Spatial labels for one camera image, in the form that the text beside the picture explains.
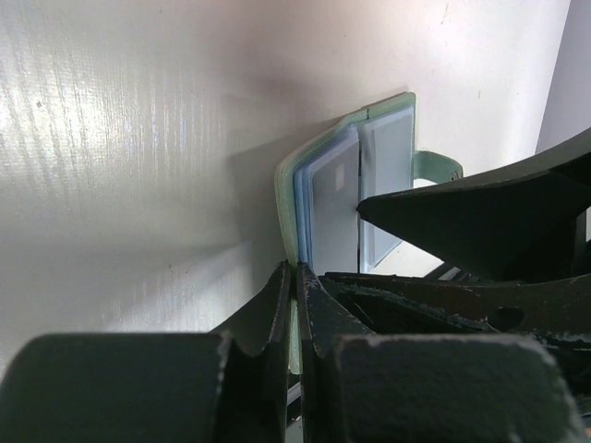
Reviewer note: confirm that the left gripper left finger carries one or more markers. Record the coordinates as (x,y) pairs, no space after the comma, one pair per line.
(226,385)

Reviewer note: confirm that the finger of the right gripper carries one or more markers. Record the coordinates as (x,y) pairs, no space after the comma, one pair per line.
(555,313)
(524,221)

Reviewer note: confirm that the green leather card holder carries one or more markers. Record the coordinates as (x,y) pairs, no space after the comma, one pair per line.
(292,179)

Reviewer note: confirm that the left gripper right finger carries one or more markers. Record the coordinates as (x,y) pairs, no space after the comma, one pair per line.
(359,386)

